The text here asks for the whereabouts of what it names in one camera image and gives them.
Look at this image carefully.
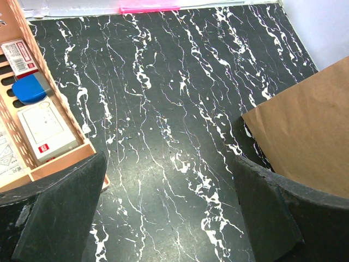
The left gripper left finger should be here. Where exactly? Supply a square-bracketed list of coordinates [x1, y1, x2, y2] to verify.
[1, 152, 107, 261]

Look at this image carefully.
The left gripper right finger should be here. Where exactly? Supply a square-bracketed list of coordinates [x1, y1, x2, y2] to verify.
[233, 156, 348, 261]

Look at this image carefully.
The brown paper bag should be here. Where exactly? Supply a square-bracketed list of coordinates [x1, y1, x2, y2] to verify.
[243, 58, 348, 198]

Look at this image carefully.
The peach desk file organizer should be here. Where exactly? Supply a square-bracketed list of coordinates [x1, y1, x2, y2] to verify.
[1, 1, 96, 192]

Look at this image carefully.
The white red small box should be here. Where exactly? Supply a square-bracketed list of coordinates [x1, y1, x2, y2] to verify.
[17, 97, 79, 164]

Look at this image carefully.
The blue eraser box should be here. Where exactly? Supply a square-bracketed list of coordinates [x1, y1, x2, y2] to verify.
[11, 72, 53, 105]

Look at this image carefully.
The red white label box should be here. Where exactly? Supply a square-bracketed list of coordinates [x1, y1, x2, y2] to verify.
[1, 39, 39, 79]

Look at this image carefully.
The pink tape strip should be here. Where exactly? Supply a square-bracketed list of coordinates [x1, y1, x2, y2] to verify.
[118, 0, 181, 14]

